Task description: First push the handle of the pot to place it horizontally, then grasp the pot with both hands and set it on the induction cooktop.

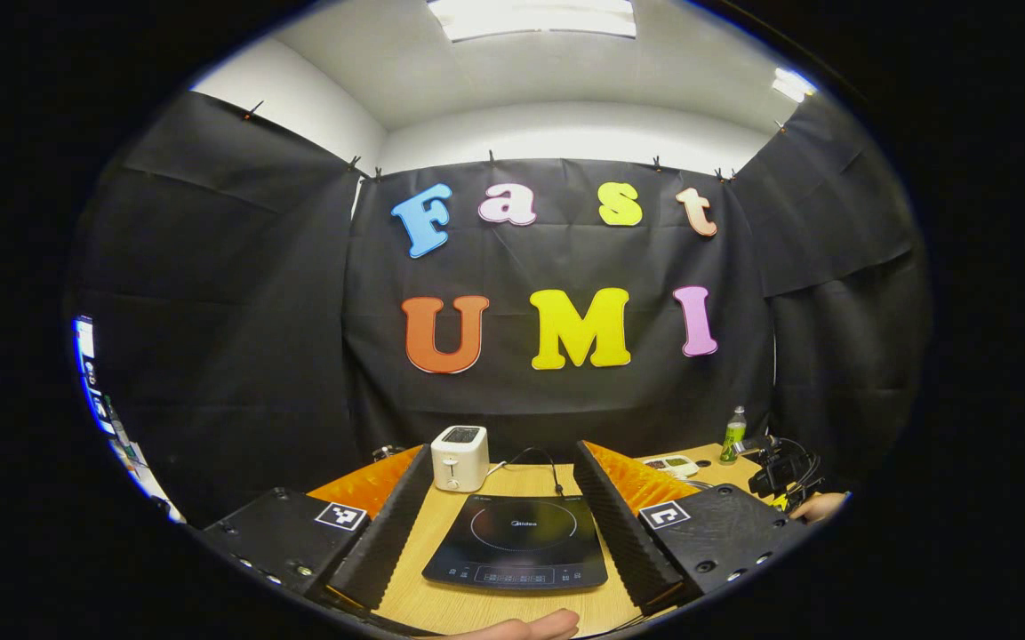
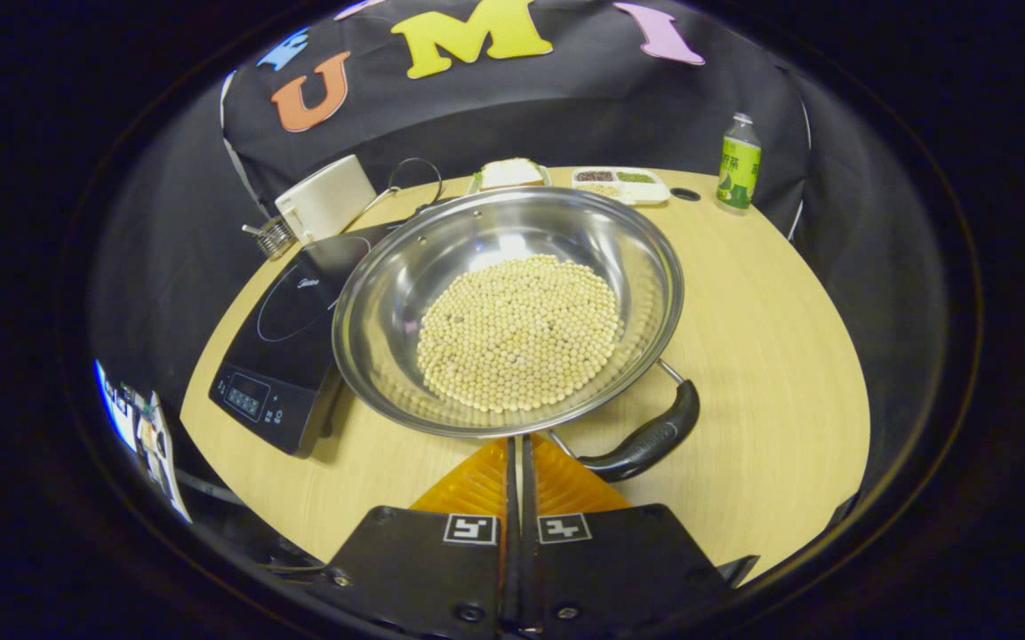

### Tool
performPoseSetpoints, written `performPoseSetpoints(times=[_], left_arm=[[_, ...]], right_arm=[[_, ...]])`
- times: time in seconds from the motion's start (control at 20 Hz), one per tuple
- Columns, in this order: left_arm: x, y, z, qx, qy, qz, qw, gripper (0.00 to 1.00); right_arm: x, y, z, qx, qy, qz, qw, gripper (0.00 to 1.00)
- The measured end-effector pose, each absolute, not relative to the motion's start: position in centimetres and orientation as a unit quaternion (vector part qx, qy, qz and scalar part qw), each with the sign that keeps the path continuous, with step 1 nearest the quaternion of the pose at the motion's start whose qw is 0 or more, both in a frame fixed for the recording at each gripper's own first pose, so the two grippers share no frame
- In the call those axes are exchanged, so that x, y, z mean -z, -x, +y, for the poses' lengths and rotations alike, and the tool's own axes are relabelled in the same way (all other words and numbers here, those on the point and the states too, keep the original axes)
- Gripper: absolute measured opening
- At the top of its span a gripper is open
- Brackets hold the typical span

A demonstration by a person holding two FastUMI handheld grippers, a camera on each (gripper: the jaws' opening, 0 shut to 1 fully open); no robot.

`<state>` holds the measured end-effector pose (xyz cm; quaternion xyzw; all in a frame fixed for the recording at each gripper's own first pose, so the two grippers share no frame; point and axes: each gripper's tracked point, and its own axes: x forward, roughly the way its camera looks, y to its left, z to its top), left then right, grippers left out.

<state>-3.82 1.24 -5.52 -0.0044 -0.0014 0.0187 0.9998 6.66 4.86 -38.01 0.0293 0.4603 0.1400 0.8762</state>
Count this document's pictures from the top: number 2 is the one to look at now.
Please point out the black induction cooktop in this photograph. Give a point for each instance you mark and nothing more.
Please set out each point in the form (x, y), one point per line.
(281, 338)

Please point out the stainless steel pot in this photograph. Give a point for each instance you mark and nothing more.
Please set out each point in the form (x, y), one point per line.
(476, 231)

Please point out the green drink bottle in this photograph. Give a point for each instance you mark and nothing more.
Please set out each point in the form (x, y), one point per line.
(739, 169)

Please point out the white divided bean dish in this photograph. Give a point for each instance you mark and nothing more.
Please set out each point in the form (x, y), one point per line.
(645, 191)

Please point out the sandwich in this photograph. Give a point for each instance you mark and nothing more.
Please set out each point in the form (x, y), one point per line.
(512, 172)

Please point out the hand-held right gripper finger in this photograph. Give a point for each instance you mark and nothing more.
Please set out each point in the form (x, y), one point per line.
(512, 533)
(530, 533)

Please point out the black table grommet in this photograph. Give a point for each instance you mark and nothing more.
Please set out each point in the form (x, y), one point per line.
(685, 194)

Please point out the white toaster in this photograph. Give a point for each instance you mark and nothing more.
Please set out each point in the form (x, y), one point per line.
(325, 200)

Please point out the white square plate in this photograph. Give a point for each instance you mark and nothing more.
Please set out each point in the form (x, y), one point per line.
(475, 185)

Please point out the pile of soybeans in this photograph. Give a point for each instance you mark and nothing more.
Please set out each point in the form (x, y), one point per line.
(521, 338)

